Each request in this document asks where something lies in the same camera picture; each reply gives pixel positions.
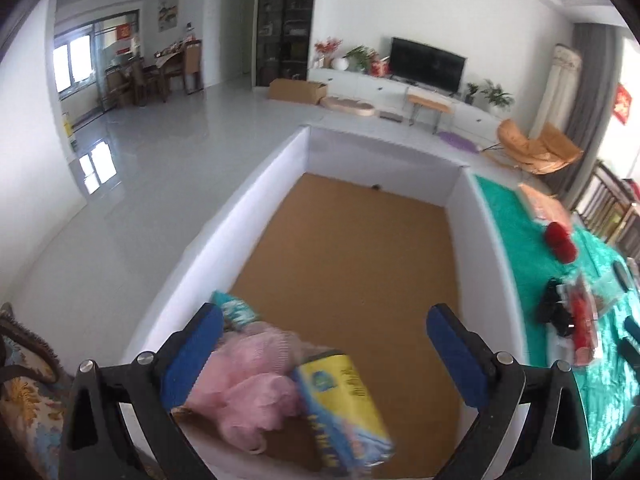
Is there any framed wall picture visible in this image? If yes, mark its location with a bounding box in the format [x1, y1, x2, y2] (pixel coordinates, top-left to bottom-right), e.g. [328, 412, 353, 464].
[157, 0, 180, 31]

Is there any oval wooden tray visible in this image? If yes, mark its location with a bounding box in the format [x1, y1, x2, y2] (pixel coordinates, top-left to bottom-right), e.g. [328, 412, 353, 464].
[320, 96, 377, 118]

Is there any red flower bouquet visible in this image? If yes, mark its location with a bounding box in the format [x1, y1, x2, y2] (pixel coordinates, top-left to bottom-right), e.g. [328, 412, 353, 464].
[314, 37, 343, 68]

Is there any orange book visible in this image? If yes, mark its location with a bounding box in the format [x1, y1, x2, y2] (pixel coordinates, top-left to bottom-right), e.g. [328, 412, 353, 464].
[517, 182, 573, 223]

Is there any purple floor mat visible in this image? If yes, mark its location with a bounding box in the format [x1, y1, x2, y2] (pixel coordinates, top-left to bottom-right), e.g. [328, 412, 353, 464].
[437, 131, 481, 153]

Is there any wooden stool with metal legs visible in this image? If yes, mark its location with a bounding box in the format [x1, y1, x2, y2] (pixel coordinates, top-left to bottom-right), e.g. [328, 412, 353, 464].
[405, 92, 453, 135]

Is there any grey curtain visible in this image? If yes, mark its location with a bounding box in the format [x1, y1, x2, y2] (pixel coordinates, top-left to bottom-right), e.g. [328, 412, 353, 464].
[555, 22, 623, 201]

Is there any green satin tablecloth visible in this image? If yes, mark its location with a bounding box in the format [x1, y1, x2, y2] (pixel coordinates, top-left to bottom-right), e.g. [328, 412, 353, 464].
[472, 174, 640, 461]

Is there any potted plant with red ornaments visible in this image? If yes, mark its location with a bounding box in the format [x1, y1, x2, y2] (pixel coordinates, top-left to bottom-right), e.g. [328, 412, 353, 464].
[345, 45, 391, 78]

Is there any cream covered standing air conditioner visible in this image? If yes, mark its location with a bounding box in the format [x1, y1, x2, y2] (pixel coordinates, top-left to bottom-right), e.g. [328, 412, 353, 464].
[530, 44, 583, 138]

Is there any dark wooden chair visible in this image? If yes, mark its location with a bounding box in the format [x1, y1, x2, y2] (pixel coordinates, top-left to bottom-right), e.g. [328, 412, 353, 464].
[570, 160, 640, 256]

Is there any red fluffy ball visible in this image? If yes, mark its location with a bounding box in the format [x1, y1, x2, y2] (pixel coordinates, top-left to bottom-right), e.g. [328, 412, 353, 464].
[552, 237, 578, 263]
[545, 221, 572, 248]

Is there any brown cardboard box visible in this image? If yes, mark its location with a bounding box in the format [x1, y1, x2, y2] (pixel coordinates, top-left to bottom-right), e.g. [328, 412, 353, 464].
[268, 78, 328, 106]

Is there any clear packet with red contents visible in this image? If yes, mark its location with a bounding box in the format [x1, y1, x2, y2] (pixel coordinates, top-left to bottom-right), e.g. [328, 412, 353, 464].
[550, 272, 621, 367]

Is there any floral patterned cushion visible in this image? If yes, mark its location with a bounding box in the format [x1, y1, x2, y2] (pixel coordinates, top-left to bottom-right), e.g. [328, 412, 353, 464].
[0, 302, 76, 480]

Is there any black cloth item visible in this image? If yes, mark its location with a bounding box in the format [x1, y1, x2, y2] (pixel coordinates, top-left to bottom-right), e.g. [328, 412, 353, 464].
[538, 278, 575, 336]

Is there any large green potted plant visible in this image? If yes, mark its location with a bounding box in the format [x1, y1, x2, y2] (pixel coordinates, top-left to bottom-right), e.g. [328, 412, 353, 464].
[480, 79, 516, 116]

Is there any dark glass display cabinet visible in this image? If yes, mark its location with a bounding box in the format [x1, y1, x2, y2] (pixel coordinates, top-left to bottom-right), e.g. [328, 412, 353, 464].
[255, 0, 319, 88]

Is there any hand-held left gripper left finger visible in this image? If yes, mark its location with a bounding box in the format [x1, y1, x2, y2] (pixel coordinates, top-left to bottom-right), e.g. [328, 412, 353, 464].
[59, 302, 226, 480]

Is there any orange lounge chair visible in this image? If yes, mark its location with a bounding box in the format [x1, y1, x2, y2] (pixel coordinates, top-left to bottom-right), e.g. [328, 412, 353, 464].
[496, 119, 585, 176]

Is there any black slim object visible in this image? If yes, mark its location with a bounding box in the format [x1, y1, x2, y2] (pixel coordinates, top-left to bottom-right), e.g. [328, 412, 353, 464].
[612, 260, 632, 291]

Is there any red paper decoration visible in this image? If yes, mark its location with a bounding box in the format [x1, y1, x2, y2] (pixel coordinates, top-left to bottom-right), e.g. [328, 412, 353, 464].
[615, 84, 633, 123]

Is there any black flat television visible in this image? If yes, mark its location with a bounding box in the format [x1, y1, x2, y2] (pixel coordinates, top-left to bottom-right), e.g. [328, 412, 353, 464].
[389, 36, 468, 95]

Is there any glass balcony door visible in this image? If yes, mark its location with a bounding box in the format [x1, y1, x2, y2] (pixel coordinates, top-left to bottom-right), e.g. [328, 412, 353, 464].
[52, 10, 141, 121]

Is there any pink mesh bath pouf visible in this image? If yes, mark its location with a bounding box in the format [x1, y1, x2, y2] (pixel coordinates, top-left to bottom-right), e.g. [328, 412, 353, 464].
[187, 322, 313, 453]

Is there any yellow and blue packet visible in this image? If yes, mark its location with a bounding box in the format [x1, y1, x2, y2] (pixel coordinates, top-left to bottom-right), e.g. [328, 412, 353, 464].
[292, 352, 396, 476]

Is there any teal printed packet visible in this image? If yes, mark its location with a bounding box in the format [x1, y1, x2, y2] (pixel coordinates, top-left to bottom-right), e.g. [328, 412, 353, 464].
[210, 290, 263, 333]

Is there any white-walled cardboard box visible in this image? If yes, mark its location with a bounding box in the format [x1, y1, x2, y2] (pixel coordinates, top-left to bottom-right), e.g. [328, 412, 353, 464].
[120, 125, 531, 480]

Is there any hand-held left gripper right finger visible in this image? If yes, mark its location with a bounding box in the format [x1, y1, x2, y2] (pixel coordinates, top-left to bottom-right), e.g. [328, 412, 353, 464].
[426, 303, 593, 480]

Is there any wooden dining table with chairs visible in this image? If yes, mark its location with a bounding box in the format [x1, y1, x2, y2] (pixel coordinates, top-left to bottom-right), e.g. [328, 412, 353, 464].
[105, 37, 203, 108]

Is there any white television cabinet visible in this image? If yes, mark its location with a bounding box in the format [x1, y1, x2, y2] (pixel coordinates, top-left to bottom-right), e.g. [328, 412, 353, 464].
[306, 67, 516, 136]

